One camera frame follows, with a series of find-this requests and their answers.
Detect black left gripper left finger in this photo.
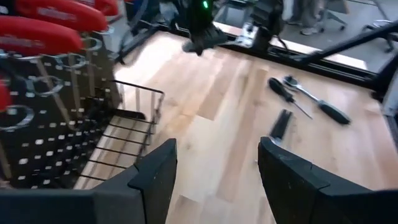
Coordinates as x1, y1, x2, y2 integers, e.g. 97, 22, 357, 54
0, 139, 178, 224

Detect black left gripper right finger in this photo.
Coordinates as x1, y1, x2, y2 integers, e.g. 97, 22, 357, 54
257, 136, 398, 224

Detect black-handled screwdriver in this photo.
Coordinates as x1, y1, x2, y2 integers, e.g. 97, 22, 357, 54
267, 77, 313, 120

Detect black metal pegboard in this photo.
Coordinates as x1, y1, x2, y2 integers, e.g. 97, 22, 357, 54
0, 0, 125, 190

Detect silver ratchet with black grip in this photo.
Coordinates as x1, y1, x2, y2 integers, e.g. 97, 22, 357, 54
282, 75, 352, 126

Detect person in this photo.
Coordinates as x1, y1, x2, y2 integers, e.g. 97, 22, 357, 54
287, 0, 327, 35

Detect office chair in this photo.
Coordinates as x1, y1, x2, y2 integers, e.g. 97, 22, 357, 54
320, 0, 349, 30

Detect silver pliers with black handles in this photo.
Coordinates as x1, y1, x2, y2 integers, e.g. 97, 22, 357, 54
269, 108, 294, 146

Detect black wire basket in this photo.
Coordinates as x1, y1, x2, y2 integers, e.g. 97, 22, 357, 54
74, 79, 165, 183

